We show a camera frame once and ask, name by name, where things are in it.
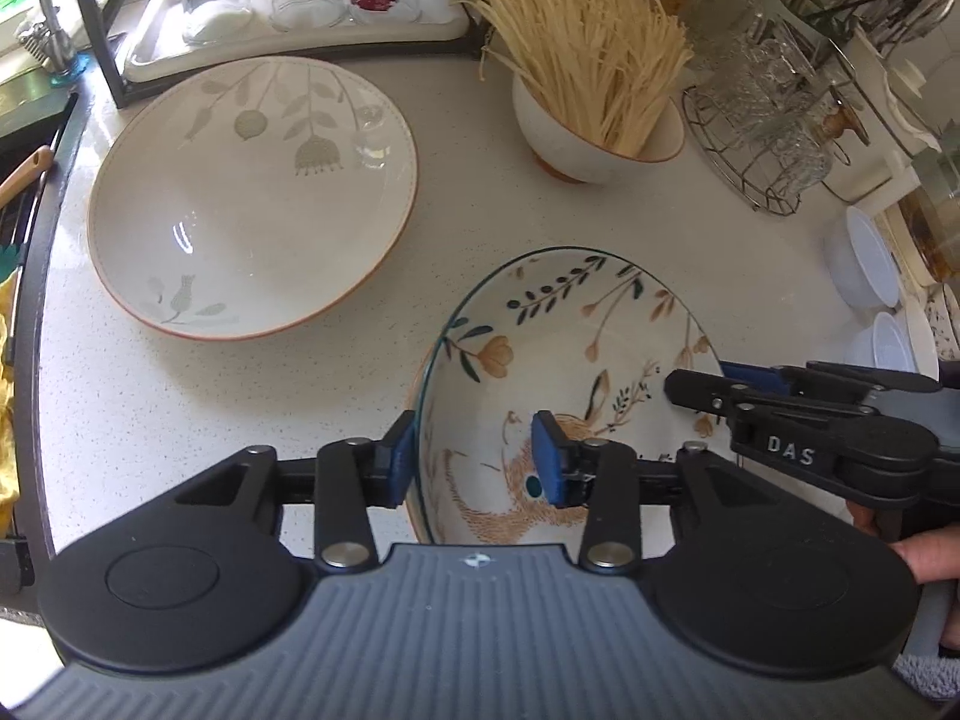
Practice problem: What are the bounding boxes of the glass kettle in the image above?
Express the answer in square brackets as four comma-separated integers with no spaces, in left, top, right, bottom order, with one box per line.
[896,142,960,286]

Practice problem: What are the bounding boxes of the wire rack with glass cups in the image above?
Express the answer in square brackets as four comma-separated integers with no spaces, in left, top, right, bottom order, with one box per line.
[697,7,848,200]

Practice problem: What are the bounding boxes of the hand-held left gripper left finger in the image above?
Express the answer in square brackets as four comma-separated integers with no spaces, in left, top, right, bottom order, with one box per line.
[174,411,418,569]

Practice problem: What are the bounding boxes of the white draining tray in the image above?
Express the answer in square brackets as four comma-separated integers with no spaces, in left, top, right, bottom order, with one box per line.
[122,0,470,83]

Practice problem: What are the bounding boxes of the wooden handle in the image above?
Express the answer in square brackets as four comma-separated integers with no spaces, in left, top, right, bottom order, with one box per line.
[0,146,55,207]

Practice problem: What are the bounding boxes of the chrome faucet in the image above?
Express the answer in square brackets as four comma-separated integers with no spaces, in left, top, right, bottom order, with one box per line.
[15,0,83,80]

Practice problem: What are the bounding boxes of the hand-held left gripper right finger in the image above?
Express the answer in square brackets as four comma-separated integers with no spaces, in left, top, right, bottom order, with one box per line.
[531,411,758,569]

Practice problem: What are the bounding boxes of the large leaf-patterned plate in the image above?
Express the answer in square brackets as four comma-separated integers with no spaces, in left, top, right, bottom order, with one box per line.
[86,55,419,342]

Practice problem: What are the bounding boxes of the person's right hand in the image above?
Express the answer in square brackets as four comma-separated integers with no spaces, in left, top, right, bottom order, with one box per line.
[847,499,960,586]

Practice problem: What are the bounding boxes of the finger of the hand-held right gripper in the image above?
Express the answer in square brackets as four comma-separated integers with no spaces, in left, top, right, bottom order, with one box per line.
[721,362,942,400]
[664,369,938,508]

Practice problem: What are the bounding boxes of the white plastic bowl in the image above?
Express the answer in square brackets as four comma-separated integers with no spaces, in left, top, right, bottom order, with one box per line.
[851,311,922,376]
[825,206,903,310]

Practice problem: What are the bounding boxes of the small white ceramic bowl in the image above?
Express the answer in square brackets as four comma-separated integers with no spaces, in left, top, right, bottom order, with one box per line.
[904,298,940,382]

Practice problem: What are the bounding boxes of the white bowl with brown rim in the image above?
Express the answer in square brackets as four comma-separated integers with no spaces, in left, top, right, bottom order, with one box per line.
[512,71,686,185]

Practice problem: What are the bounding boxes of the rabbit-patterned ceramic bowl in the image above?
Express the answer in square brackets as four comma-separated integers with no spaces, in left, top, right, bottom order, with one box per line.
[405,246,725,547]

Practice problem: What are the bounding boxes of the black sink rack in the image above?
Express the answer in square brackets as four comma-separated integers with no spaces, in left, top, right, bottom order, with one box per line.
[0,90,82,541]

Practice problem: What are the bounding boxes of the speckled patterned cup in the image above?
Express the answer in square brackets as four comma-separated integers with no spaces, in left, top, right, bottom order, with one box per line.
[926,285,960,361]

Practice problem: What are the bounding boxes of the brown cork lid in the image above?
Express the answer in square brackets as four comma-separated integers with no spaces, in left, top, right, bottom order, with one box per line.
[825,101,871,147]

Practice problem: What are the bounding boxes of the yellow cloth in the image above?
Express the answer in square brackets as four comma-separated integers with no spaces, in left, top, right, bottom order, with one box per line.
[0,270,20,533]

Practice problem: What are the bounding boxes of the round wire rack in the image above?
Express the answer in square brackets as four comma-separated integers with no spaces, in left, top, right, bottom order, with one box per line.
[681,86,807,216]

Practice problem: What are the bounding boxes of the bundle of dry noodles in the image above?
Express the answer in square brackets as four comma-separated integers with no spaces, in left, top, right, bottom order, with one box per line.
[457,0,695,158]

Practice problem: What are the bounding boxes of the white pot with lid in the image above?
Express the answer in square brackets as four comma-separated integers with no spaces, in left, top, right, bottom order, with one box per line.
[821,37,946,200]

